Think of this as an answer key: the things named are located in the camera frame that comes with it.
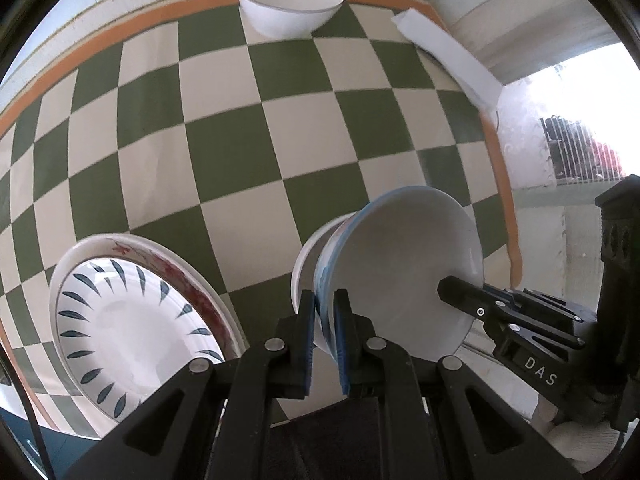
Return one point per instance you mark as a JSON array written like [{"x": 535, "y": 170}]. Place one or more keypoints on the white folded paper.
[{"x": 450, "y": 55}]

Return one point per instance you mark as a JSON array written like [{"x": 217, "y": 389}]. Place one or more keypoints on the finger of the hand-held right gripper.
[
  {"x": 550, "y": 305},
  {"x": 465, "y": 297}
]

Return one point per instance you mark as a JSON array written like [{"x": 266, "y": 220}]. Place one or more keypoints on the white bowl blue dots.
[{"x": 400, "y": 260}]

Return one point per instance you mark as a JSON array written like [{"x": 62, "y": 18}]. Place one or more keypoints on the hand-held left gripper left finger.
[{"x": 307, "y": 325}]

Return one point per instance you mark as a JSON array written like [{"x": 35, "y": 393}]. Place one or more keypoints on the person's right hand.
[{"x": 580, "y": 440}]

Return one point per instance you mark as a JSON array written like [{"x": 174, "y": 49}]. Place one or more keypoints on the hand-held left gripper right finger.
[{"x": 342, "y": 340}]

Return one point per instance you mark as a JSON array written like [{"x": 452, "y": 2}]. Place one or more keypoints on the white plate blue leaf pattern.
[{"x": 130, "y": 330}]

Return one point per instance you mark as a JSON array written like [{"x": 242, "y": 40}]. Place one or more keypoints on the frosted glass sliding door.
[{"x": 540, "y": 210}]

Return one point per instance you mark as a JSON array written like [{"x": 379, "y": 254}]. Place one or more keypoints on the white plate pink floral print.
[{"x": 165, "y": 260}]

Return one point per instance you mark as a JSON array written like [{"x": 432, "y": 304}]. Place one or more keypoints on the green checkered tablecloth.
[{"x": 225, "y": 150}]

